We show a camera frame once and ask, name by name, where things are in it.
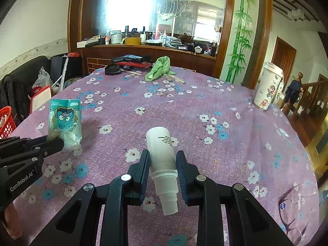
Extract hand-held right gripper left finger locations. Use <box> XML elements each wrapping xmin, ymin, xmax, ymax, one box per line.
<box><xmin>29</xmin><ymin>149</ymin><xmax>151</xmax><ymax>246</ymax></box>

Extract black tool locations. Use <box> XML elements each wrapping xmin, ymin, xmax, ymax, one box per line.
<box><xmin>111</xmin><ymin>54</ymin><xmax>151</xmax><ymax>63</ymax></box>

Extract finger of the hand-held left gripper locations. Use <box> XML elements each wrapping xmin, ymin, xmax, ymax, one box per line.
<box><xmin>0</xmin><ymin>135</ymin><xmax>50</xmax><ymax>152</ymax></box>
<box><xmin>0</xmin><ymin>138</ymin><xmax>65</xmax><ymax>169</ymax></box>

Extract purple frame glasses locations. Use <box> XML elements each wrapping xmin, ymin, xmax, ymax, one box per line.
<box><xmin>278</xmin><ymin>187</ymin><xmax>319</xmax><ymax>245</ymax></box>

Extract black bag with white strap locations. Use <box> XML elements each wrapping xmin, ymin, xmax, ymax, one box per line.
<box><xmin>50</xmin><ymin>54</ymin><xmax>84</xmax><ymax>82</ymax></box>

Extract wooden arch frame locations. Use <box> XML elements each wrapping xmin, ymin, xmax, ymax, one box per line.
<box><xmin>68</xmin><ymin>0</ymin><xmax>272</xmax><ymax>82</ymax></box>

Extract person's left forearm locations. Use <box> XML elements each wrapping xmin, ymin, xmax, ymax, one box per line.
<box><xmin>0</xmin><ymin>205</ymin><xmax>23</xmax><ymax>239</ymax></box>

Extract wooden door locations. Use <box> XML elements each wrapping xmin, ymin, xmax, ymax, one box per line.
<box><xmin>271</xmin><ymin>36</ymin><xmax>297</xmax><ymax>80</ymax></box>

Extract row of counter items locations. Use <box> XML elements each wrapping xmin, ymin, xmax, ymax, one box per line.
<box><xmin>83</xmin><ymin>26</ymin><xmax>218</xmax><ymax>57</ymax></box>

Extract teal tissue pack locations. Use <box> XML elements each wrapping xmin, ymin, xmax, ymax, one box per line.
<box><xmin>48</xmin><ymin>99</ymin><xmax>83</xmax><ymax>152</ymax></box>

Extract white cartoon print cup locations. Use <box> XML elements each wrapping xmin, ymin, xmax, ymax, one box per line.
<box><xmin>254</xmin><ymin>61</ymin><xmax>284</xmax><ymax>111</ymax></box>

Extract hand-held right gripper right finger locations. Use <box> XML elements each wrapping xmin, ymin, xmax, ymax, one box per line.
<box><xmin>175</xmin><ymin>150</ymin><xmax>295</xmax><ymax>246</ymax></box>

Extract black sofa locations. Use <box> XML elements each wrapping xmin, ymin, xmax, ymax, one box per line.
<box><xmin>0</xmin><ymin>56</ymin><xmax>52</xmax><ymax>131</ymax></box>

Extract black tape dispenser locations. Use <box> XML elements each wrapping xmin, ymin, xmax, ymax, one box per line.
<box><xmin>105</xmin><ymin>64</ymin><xmax>121</xmax><ymax>76</ymax></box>

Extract white and red storage box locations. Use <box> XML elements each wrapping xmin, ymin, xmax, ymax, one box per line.
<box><xmin>30</xmin><ymin>86</ymin><xmax>52</xmax><ymax>114</ymax></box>

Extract red mesh basket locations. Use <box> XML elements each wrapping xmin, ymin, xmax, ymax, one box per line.
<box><xmin>0</xmin><ymin>106</ymin><xmax>16</xmax><ymax>140</ymax></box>

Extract wooden stair railing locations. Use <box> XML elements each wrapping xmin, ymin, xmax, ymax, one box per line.
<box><xmin>282</xmin><ymin>72</ymin><xmax>328</xmax><ymax>123</ymax></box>

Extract clear plastic bag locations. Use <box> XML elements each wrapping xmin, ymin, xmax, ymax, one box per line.
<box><xmin>33</xmin><ymin>67</ymin><xmax>54</xmax><ymax>89</ymax></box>

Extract green bamboo wall decal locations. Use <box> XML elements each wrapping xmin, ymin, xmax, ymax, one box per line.
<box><xmin>225</xmin><ymin>0</ymin><xmax>259</xmax><ymax>84</ymax></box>

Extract white plastic bottle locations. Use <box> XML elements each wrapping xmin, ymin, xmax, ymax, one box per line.
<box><xmin>146</xmin><ymin>126</ymin><xmax>179</xmax><ymax>216</ymax></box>

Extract wooden counter ledge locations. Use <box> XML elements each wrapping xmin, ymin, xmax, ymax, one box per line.
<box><xmin>77</xmin><ymin>43</ymin><xmax>218</xmax><ymax>79</ymax></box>

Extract white curved wire decoration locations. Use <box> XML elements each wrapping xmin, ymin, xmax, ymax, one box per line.
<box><xmin>156</xmin><ymin>0</ymin><xmax>186</xmax><ymax>21</ymax></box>

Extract green cloth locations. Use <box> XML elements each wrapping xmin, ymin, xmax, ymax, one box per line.
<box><xmin>145</xmin><ymin>56</ymin><xmax>171</xmax><ymax>82</ymax></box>

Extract dark jacket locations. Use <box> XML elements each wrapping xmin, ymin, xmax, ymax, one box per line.
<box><xmin>284</xmin><ymin>79</ymin><xmax>301</xmax><ymax>103</ymax></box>

